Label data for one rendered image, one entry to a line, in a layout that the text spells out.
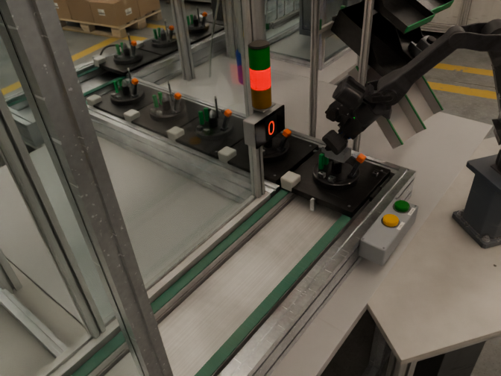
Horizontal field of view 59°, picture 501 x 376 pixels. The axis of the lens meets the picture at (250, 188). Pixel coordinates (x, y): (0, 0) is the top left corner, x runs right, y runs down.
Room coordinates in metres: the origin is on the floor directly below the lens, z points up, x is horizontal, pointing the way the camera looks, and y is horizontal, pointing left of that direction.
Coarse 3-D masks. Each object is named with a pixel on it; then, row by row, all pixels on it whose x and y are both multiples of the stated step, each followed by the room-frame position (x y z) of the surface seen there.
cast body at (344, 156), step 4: (324, 148) 1.09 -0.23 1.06; (344, 148) 1.06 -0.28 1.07; (348, 148) 1.06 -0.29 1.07; (324, 152) 1.09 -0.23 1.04; (328, 152) 1.06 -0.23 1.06; (332, 152) 1.06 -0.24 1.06; (344, 152) 1.04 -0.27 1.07; (348, 152) 1.05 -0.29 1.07; (328, 156) 1.06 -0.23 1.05; (332, 156) 1.06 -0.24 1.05; (336, 156) 1.05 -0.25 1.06; (340, 156) 1.04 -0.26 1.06; (344, 156) 1.03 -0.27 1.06; (348, 156) 1.05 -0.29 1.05; (336, 160) 1.05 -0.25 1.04; (340, 160) 1.04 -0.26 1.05; (344, 160) 1.03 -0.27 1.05
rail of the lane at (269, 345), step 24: (384, 192) 0.98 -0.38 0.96; (408, 192) 1.05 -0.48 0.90; (360, 216) 0.89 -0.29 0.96; (336, 264) 0.73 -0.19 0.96; (312, 288) 0.66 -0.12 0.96; (336, 288) 0.73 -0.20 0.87; (288, 312) 0.61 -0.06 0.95; (312, 312) 0.64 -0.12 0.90; (264, 336) 0.55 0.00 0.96; (288, 336) 0.57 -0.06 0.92; (240, 360) 0.50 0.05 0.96; (264, 360) 0.51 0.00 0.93
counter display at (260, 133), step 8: (272, 112) 1.00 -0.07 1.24; (280, 112) 1.02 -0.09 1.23; (264, 120) 0.97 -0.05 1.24; (280, 120) 1.02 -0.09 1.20; (256, 128) 0.95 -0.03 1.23; (264, 128) 0.97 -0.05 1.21; (280, 128) 1.02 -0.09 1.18; (256, 136) 0.94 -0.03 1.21; (264, 136) 0.97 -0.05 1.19; (256, 144) 0.94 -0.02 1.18
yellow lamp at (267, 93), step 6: (252, 90) 0.99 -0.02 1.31; (258, 90) 0.98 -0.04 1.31; (264, 90) 0.98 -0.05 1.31; (270, 90) 0.99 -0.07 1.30; (252, 96) 0.99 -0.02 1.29; (258, 96) 0.98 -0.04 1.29; (264, 96) 0.98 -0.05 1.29; (270, 96) 0.99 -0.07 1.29; (252, 102) 1.00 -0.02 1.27; (258, 102) 0.98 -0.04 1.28; (264, 102) 0.98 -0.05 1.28; (270, 102) 0.99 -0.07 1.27; (258, 108) 0.98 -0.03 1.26; (264, 108) 0.98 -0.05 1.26
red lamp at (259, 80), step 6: (270, 66) 1.00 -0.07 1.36; (252, 72) 0.99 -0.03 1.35; (258, 72) 0.98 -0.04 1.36; (264, 72) 0.98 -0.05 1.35; (270, 72) 1.00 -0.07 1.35; (252, 78) 0.99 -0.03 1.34; (258, 78) 0.98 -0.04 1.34; (264, 78) 0.98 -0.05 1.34; (270, 78) 1.00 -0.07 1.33; (252, 84) 0.99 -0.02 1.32; (258, 84) 0.98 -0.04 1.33; (264, 84) 0.98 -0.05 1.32; (270, 84) 0.99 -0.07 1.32
